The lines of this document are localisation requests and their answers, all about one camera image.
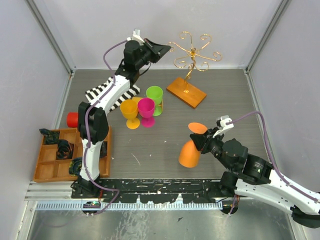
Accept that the green plastic wine glass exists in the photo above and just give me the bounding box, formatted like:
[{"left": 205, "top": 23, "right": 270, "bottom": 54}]
[{"left": 146, "top": 85, "right": 164, "bottom": 117}]

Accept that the rolled dark orange-floral tie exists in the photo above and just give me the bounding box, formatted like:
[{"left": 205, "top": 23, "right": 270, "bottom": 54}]
[{"left": 39, "top": 128, "right": 60, "bottom": 145}]

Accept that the red plastic wine glass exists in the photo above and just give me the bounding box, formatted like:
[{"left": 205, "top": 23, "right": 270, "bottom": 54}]
[{"left": 66, "top": 112, "right": 79, "bottom": 128}]

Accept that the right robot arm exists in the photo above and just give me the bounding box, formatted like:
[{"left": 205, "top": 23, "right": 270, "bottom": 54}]
[{"left": 190, "top": 128, "right": 320, "bottom": 229}]

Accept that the orange plastic wine glass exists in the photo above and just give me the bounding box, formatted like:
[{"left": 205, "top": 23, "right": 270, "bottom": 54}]
[{"left": 178, "top": 122, "right": 208, "bottom": 168}]

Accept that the magenta plastic wine glass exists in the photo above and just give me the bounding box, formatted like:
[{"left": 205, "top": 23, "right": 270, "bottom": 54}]
[{"left": 137, "top": 97, "right": 156, "bottom": 128}]

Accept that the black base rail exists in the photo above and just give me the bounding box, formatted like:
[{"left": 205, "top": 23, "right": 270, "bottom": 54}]
[{"left": 71, "top": 177, "right": 248, "bottom": 205}]

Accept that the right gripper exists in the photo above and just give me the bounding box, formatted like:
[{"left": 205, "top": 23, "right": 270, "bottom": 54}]
[{"left": 189, "top": 126, "right": 234, "bottom": 171}]

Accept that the gold wire wine glass rack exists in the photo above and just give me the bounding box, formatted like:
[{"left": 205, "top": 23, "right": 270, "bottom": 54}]
[{"left": 166, "top": 31, "right": 223, "bottom": 109}]

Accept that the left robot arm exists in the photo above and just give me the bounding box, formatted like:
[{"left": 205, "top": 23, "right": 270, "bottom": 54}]
[{"left": 73, "top": 37, "right": 171, "bottom": 198}]

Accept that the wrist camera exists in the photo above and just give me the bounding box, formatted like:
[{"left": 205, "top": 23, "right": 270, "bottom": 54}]
[
  {"left": 213, "top": 115, "right": 234, "bottom": 138},
  {"left": 126, "top": 28, "right": 145, "bottom": 46}
]

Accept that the yellow-orange plastic wine glass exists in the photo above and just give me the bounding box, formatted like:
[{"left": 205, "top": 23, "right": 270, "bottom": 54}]
[{"left": 120, "top": 99, "right": 140, "bottom": 130}]

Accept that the white slotted cable duct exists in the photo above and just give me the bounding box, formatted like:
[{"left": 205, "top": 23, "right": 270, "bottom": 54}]
[{"left": 35, "top": 200, "right": 223, "bottom": 211}]

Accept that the wooden compartment tray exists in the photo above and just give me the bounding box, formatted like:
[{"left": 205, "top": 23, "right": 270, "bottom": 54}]
[{"left": 33, "top": 125, "right": 112, "bottom": 184}]

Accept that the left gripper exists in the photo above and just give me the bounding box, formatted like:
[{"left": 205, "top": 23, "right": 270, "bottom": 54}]
[{"left": 135, "top": 38, "right": 171, "bottom": 71}]

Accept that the rolled blue-yellow tie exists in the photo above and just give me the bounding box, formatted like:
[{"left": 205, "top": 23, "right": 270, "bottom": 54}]
[{"left": 68, "top": 157, "right": 82, "bottom": 177}]

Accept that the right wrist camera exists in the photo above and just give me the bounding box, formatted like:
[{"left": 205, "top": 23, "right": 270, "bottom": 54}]
[{"left": 213, "top": 115, "right": 234, "bottom": 138}]

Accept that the yellow plastic wine glass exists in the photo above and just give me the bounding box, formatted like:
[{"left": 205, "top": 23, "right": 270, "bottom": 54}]
[{"left": 132, "top": 96, "right": 143, "bottom": 104}]

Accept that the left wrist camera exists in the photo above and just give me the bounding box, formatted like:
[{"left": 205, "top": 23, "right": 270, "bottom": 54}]
[{"left": 126, "top": 28, "right": 145, "bottom": 46}]

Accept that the black white striped cloth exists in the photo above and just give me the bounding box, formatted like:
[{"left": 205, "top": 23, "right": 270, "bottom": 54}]
[{"left": 85, "top": 77, "right": 141, "bottom": 112}]

